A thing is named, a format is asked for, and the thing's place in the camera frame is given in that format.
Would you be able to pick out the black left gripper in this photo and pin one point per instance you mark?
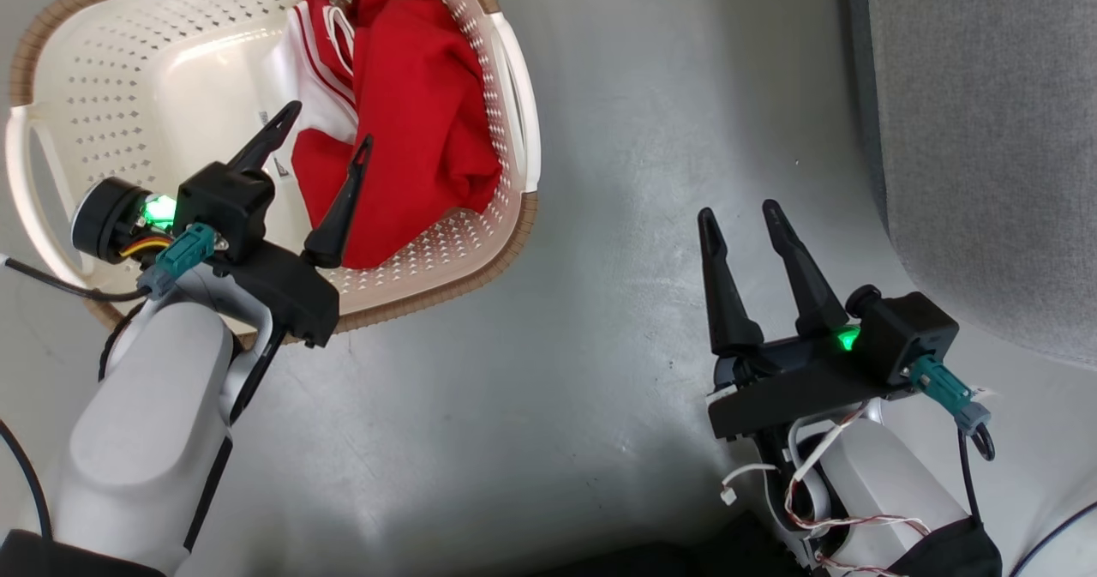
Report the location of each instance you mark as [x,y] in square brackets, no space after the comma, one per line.
[287,290]

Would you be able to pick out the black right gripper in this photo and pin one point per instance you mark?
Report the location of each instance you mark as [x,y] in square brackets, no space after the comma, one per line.
[797,380]

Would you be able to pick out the white garment with red stripes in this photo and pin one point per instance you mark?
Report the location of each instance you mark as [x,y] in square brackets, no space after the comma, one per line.
[310,88]

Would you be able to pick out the cream perforated laundry basket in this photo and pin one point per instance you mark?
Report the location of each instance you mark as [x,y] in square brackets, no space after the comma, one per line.
[128,63]

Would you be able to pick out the grey fabric sofa seat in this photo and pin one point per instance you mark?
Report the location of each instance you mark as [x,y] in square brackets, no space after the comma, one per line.
[986,131]

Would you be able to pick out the white label sticker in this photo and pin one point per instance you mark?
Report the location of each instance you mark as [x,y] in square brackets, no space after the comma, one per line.
[266,118]
[280,166]

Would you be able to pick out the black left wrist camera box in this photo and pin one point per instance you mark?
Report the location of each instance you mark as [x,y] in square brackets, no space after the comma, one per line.
[227,204]

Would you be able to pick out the teal left camera connector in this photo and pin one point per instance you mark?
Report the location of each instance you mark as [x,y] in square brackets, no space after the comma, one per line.
[184,251]

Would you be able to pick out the teal camera connector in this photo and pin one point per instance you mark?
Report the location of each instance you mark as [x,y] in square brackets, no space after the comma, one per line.
[943,388]
[184,251]

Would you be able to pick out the teal right camera connector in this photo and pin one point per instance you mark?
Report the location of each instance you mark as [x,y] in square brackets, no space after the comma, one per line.
[943,388]

